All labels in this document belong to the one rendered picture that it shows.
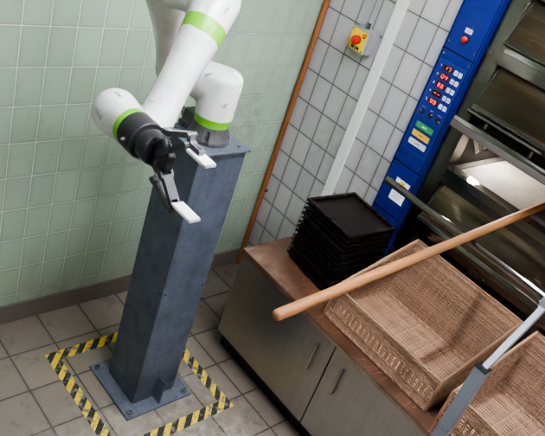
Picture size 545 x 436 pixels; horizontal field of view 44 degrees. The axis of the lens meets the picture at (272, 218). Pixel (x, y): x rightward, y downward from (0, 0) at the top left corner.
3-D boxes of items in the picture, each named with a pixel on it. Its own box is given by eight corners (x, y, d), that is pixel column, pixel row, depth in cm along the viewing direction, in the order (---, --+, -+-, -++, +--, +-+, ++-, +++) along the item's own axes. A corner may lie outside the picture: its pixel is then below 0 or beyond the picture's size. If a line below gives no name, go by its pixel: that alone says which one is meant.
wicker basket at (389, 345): (394, 285, 299) (418, 236, 285) (494, 372, 268) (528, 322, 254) (319, 312, 267) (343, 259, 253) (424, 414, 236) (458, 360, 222)
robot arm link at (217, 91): (195, 105, 229) (208, 53, 219) (235, 122, 227) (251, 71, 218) (179, 117, 218) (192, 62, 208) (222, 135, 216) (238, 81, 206)
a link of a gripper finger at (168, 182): (156, 159, 144) (152, 161, 145) (169, 208, 143) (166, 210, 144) (170, 157, 147) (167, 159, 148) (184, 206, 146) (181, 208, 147)
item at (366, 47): (355, 46, 295) (364, 24, 290) (372, 55, 290) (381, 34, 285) (345, 46, 291) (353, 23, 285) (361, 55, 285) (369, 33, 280)
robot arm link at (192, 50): (170, 22, 173) (205, 27, 167) (191, 49, 182) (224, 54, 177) (105, 142, 164) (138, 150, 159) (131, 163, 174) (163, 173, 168)
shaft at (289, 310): (277, 324, 160) (280, 315, 158) (268, 317, 161) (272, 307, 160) (564, 201, 277) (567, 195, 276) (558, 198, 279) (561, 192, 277)
